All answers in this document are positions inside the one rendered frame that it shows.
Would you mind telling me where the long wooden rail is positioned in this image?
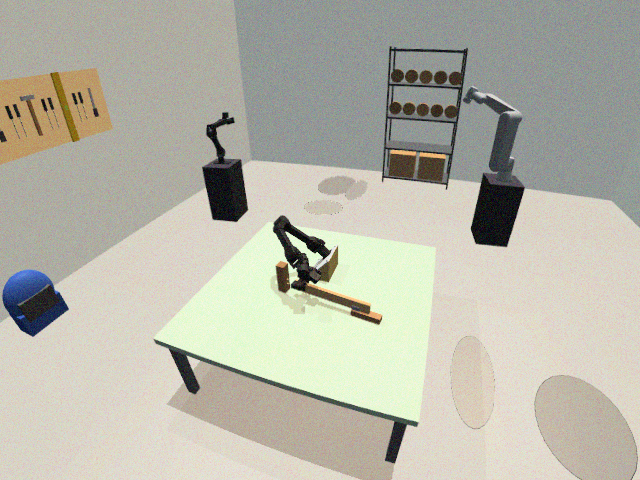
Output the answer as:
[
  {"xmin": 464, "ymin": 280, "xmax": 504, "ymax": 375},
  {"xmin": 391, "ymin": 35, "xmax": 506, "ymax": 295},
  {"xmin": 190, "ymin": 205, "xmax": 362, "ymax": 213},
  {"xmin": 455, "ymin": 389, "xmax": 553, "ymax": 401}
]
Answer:
[{"xmin": 301, "ymin": 283, "xmax": 371, "ymax": 314}]

